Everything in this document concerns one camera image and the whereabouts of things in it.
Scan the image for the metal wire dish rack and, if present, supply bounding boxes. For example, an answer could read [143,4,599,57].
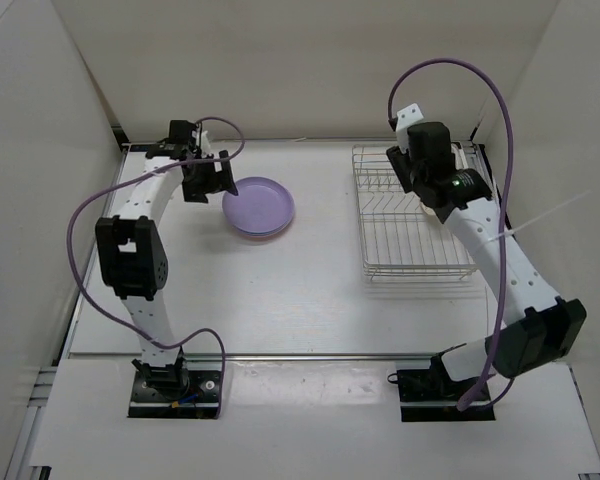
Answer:
[351,144,475,282]

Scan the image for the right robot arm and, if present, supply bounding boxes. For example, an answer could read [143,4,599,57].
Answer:
[386,122,587,400]

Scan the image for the purple plate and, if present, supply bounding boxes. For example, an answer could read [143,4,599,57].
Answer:
[222,176,295,232]

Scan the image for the blue plate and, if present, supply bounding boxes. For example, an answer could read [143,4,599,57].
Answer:
[239,224,290,239]

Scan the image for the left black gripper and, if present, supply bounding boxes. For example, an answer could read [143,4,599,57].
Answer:
[181,150,237,203]

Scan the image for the beige plate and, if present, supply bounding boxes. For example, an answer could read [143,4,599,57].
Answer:
[419,200,438,218]

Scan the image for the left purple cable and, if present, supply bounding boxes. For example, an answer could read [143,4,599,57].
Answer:
[67,116,246,420]

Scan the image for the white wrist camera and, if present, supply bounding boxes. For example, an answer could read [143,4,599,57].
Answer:
[389,103,424,153]
[190,126,214,160]

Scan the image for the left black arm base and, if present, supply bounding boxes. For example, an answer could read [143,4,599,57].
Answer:
[127,368,224,420]

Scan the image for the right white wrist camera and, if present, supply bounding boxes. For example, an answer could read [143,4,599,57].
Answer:
[389,103,424,153]

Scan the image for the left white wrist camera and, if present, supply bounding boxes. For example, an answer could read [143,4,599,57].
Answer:
[190,126,214,160]

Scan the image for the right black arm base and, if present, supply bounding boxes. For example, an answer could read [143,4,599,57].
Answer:
[387,369,496,423]

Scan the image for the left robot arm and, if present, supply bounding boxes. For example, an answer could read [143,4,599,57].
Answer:
[95,120,238,401]

